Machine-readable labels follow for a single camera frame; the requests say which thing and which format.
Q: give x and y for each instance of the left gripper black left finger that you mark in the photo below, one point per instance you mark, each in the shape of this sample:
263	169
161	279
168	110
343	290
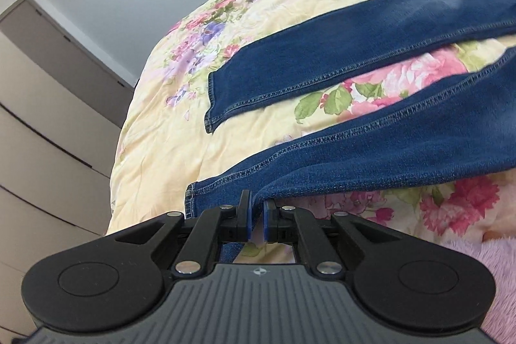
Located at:
201	239

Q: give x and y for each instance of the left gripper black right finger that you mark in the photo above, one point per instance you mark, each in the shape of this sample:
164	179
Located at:
299	228

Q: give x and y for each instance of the blue denim jeans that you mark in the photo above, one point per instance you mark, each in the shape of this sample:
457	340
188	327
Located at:
404	122

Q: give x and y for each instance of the floral yellow bed quilt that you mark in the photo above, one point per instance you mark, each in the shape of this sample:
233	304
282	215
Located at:
164	146

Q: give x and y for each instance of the beige wardrobe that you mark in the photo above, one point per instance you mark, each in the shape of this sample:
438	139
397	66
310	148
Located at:
56	154

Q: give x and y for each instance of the purple fuzzy blanket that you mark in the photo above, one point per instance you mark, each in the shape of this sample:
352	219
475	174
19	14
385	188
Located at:
498	256

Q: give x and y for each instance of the grey door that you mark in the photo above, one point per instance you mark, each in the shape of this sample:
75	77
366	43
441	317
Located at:
65	59

